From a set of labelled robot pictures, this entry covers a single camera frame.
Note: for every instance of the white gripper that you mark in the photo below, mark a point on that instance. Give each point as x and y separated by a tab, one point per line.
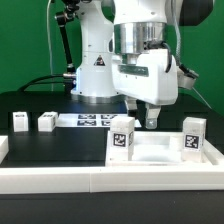
153	79

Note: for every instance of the white square table top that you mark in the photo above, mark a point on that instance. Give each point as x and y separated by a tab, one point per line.
162	149

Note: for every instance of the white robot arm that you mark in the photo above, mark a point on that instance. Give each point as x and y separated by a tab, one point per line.
117	49

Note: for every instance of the white marker tag sheet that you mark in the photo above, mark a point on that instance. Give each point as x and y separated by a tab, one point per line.
84	120

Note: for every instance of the white U-shaped obstacle fence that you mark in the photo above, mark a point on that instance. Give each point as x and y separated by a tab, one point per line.
109	179

